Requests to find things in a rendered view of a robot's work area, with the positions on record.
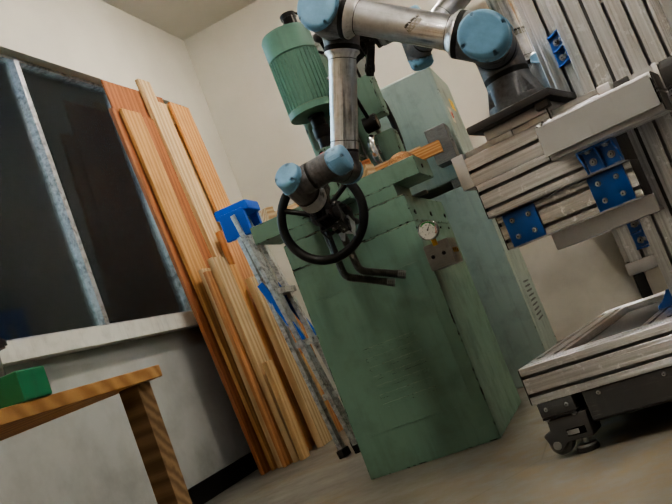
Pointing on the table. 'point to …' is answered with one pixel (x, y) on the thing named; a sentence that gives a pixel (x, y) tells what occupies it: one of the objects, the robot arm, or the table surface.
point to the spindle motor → (297, 71)
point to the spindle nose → (320, 129)
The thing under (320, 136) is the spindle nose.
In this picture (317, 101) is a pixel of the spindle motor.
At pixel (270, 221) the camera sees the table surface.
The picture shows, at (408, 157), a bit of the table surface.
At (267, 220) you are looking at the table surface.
